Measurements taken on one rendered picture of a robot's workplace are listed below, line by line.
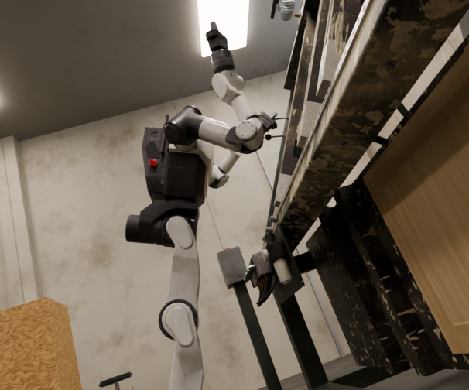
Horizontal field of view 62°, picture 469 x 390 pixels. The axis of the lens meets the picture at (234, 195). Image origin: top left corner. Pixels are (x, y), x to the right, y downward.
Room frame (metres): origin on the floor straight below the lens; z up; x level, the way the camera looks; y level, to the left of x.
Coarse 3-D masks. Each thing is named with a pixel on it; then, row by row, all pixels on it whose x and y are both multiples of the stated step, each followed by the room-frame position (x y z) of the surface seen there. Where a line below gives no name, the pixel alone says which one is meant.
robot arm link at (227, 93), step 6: (216, 78) 1.26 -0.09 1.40; (222, 78) 1.24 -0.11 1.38; (216, 84) 1.27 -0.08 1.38; (222, 84) 1.25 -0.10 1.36; (228, 84) 1.25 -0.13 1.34; (216, 90) 1.28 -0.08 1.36; (222, 90) 1.26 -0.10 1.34; (228, 90) 1.25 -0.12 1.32; (234, 90) 1.26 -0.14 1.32; (222, 96) 1.27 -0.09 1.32; (228, 96) 1.26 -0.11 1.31; (234, 96) 1.27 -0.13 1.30; (228, 102) 1.29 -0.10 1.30
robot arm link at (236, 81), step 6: (222, 60) 1.24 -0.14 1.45; (228, 60) 1.25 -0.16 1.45; (216, 66) 1.25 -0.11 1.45; (222, 66) 1.25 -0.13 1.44; (228, 66) 1.26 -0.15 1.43; (216, 72) 1.28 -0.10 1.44; (222, 72) 1.26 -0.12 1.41; (228, 72) 1.27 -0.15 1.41; (234, 72) 1.29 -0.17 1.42; (228, 78) 1.27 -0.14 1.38; (234, 78) 1.29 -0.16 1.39; (240, 78) 1.31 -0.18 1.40; (234, 84) 1.30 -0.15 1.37; (240, 84) 1.32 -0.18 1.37; (240, 90) 1.34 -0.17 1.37
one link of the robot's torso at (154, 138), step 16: (160, 128) 1.44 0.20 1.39; (144, 144) 1.42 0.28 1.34; (160, 144) 1.44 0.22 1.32; (192, 144) 1.40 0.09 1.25; (208, 144) 1.46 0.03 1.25; (144, 160) 1.42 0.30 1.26; (160, 160) 1.43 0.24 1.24; (176, 160) 1.42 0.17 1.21; (192, 160) 1.43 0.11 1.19; (208, 160) 1.46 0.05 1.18; (160, 176) 1.43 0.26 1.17; (176, 176) 1.43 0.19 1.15; (192, 176) 1.44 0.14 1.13; (208, 176) 1.56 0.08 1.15; (160, 192) 1.46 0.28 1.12; (176, 192) 1.45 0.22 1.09; (192, 192) 1.46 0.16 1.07
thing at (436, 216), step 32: (448, 96) 0.74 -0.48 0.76; (416, 128) 0.87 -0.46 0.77; (448, 128) 0.79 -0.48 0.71; (384, 160) 1.05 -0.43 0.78; (416, 160) 0.93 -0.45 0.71; (448, 160) 0.84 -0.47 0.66; (384, 192) 1.12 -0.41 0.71; (416, 192) 0.99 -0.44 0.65; (448, 192) 0.89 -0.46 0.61; (416, 224) 1.06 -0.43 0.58; (448, 224) 0.95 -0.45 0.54; (416, 256) 1.13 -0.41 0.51; (448, 256) 1.01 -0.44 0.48; (448, 288) 1.07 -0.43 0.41; (448, 320) 1.14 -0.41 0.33
